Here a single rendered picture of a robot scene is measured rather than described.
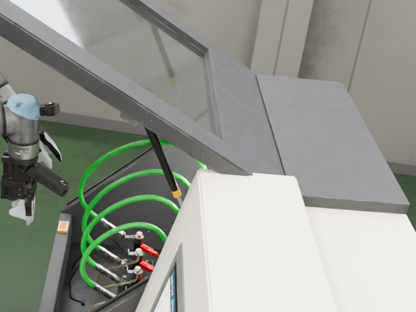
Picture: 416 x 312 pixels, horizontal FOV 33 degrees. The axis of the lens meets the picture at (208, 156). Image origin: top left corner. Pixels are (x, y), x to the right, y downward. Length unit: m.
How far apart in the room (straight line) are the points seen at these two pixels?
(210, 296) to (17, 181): 0.78
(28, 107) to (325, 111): 0.83
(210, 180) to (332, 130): 0.54
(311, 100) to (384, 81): 2.73
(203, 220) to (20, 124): 0.57
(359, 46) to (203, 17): 1.03
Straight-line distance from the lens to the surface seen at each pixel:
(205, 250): 1.30
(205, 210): 1.40
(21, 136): 1.75
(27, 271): 3.68
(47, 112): 1.95
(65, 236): 2.31
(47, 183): 1.81
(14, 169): 1.83
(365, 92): 4.82
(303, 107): 2.04
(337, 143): 1.87
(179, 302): 1.36
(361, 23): 4.65
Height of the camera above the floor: 2.32
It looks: 29 degrees down
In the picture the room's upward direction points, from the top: 9 degrees clockwise
